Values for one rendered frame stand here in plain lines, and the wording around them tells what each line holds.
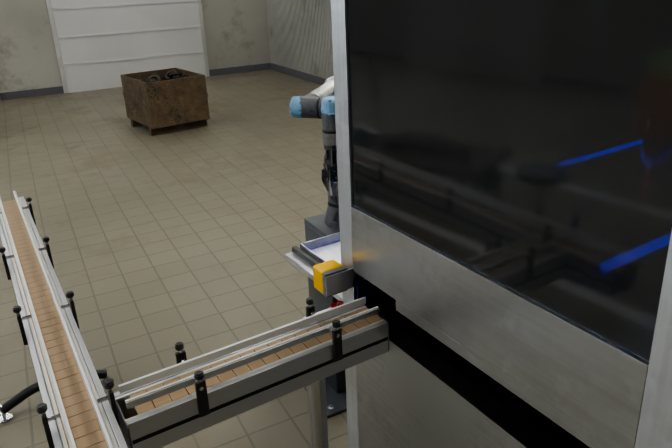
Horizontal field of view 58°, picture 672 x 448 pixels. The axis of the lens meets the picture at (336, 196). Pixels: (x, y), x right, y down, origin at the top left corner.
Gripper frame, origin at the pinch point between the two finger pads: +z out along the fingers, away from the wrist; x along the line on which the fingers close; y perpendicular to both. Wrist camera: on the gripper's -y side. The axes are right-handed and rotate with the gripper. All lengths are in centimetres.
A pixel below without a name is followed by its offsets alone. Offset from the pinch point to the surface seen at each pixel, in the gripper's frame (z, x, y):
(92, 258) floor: 107, -136, -210
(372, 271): 2, 0, 52
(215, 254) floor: 107, -52, -194
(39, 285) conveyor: 14, -96, 12
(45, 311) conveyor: 14, -90, 29
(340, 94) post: -44, -5, 40
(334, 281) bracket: 6.8, -9.2, 46.1
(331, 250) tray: 19.0, -2.5, 1.5
